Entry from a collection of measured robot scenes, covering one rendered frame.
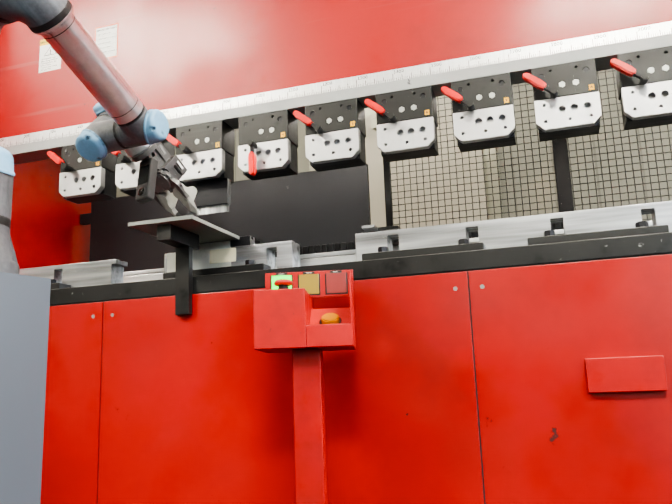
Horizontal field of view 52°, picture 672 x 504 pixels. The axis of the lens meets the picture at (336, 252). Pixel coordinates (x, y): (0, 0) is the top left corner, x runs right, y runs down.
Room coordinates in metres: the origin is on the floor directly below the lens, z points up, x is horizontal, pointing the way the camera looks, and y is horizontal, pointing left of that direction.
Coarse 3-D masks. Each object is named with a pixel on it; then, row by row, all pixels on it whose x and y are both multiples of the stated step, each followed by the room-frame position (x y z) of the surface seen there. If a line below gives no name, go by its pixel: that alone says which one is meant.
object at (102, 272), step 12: (72, 264) 1.99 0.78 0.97; (84, 264) 1.98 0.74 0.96; (96, 264) 1.97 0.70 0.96; (108, 264) 1.95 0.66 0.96; (120, 264) 1.97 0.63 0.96; (36, 276) 2.03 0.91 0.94; (48, 276) 2.02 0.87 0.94; (60, 276) 2.04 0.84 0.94; (72, 276) 1.99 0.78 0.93; (84, 276) 1.98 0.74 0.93; (96, 276) 1.97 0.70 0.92; (108, 276) 1.95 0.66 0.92; (120, 276) 1.99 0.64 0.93
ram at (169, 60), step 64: (128, 0) 1.93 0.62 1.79; (192, 0) 1.86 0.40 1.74; (256, 0) 1.80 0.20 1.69; (320, 0) 1.74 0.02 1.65; (384, 0) 1.69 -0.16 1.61; (448, 0) 1.64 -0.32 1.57; (512, 0) 1.59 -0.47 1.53; (576, 0) 1.54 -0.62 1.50; (640, 0) 1.50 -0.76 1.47; (0, 64) 2.07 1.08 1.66; (64, 64) 2.00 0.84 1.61; (128, 64) 1.93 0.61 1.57; (192, 64) 1.86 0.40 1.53; (256, 64) 1.80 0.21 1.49; (320, 64) 1.74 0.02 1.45; (384, 64) 1.69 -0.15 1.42; (512, 64) 1.59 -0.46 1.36; (0, 128) 2.07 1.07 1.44
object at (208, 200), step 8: (200, 184) 1.89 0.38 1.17; (208, 184) 1.88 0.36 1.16; (216, 184) 1.87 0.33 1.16; (224, 184) 1.86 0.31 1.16; (200, 192) 1.89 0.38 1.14; (208, 192) 1.88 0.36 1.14; (216, 192) 1.87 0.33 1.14; (224, 192) 1.86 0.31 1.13; (200, 200) 1.89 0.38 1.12; (208, 200) 1.88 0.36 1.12; (216, 200) 1.87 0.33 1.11; (224, 200) 1.86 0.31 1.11; (200, 208) 1.90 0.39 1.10; (208, 208) 1.89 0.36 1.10; (216, 208) 1.88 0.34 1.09; (224, 208) 1.87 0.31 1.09
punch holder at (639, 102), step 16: (656, 48) 1.49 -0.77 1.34; (640, 64) 1.50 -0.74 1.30; (656, 64) 1.49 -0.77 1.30; (624, 80) 1.51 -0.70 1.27; (656, 80) 1.49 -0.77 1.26; (624, 96) 1.51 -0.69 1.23; (640, 96) 1.50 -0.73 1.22; (656, 96) 1.49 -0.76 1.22; (624, 112) 1.52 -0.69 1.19; (640, 112) 1.50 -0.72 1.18; (656, 112) 1.49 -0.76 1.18; (624, 128) 1.58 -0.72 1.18
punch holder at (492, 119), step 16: (464, 80) 1.63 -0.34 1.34; (480, 80) 1.61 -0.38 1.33; (496, 80) 1.60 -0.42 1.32; (464, 96) 1.63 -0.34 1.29; (480, 96) 1.62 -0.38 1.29; (496, 96) 1.60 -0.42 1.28; (512, 96) 1.60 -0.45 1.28; (464, 112) 1.62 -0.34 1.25; (480, 112) 1.61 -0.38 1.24; (496, 112) 1.60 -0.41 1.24; (512, 112) 1.59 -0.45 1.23; (464, 128) 1.63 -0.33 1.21; (480, 128) 1.61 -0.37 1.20; (496, 128) 1.60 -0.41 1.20; (512, 128) 1.59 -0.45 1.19; (464, 144) 1.65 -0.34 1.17; (480, 144) 1.66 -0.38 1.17; (496, 144) 1.66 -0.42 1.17; (512, 144) 1.67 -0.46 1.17
